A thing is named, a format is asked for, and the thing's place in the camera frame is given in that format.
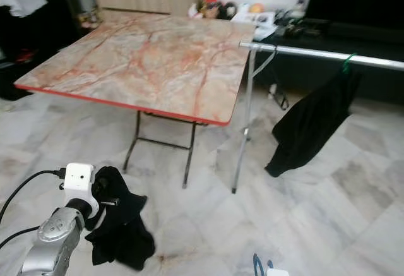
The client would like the white paper stack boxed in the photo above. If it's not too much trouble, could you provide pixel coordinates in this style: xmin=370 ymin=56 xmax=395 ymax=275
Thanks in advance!
xmin=230 ymin=9 xmax=275 ymax=42

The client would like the black shelf unit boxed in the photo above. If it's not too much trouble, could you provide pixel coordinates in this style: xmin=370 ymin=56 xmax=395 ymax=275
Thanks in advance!
xmin=0 ymin=0 xmax=76 ymax=93

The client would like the black printed t-shirt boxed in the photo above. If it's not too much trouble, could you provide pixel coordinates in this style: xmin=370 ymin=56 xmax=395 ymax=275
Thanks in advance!
xmin=265 ymin=68 xmax=362 ymax=177

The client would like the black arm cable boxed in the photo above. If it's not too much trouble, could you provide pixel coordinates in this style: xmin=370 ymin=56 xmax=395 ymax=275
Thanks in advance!
xmin=0 ymin=225 xmax=42 ymax=249
xmin=0 ymin=169 xmax=67 ymax=223

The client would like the red lidded jar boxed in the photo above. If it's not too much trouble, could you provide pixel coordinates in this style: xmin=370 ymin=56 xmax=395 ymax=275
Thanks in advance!
xmin=203 ymin=0 xmax=222 ymax=19

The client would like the plain black garment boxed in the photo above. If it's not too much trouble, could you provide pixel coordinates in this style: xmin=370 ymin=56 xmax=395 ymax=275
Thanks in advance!
xmin=85 ymin=165 xmax=157 ymax=272

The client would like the pink tissue pack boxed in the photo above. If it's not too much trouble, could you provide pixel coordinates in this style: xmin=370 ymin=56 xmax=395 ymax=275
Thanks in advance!
xmin=187 ymin=3 xmax=203 ymax=19

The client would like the black TV console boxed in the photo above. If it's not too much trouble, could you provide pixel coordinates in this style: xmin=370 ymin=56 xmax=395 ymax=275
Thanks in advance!
xmin=252 ymin=20 xmax=404 ymax=106

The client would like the silver clothes rack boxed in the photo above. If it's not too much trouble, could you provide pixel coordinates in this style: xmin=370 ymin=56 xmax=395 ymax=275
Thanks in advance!
xmin=230 ymin=41 xmax=404 ymax=195

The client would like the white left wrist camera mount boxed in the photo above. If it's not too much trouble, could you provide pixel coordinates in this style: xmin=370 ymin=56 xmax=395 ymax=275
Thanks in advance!
xmin=63 ymin=162 xmax=100 ymax=217

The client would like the marble top folding table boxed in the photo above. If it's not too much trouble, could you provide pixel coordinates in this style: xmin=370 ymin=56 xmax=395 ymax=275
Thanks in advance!
xmin=14 ymin=14 xmax=256 ymax=190

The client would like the green hanger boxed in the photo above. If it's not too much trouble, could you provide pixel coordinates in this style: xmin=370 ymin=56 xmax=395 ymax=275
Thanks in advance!
xmin=343 ymin=53 xmax=357 ymax=73

